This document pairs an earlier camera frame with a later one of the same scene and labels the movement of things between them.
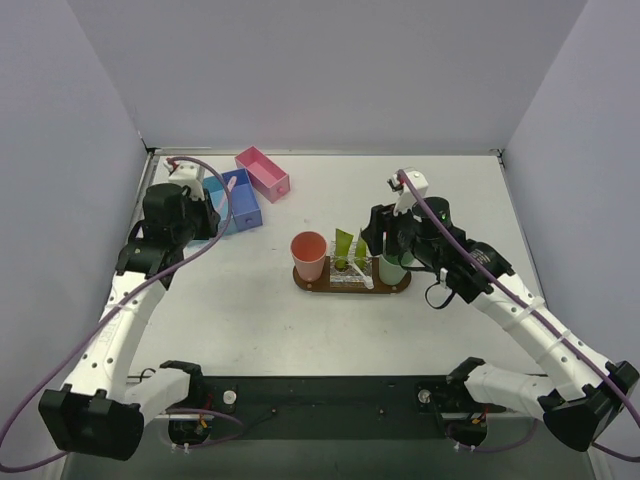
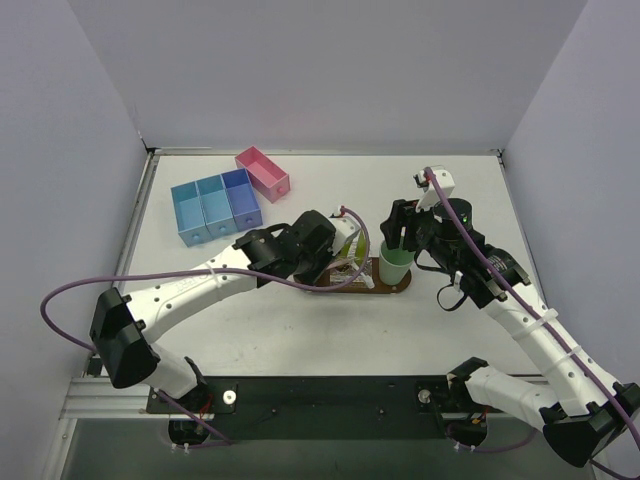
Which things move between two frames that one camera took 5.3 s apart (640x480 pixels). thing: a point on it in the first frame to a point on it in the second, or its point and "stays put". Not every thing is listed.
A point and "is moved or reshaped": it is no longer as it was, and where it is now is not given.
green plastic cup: (391, 269) stays put
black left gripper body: (201, 220) to (325, 257)
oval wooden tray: (323, 285) stays put
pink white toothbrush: (231, 182) is moved or reshaped
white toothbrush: (366, 279) stays put
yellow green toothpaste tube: (361, 253) stays put
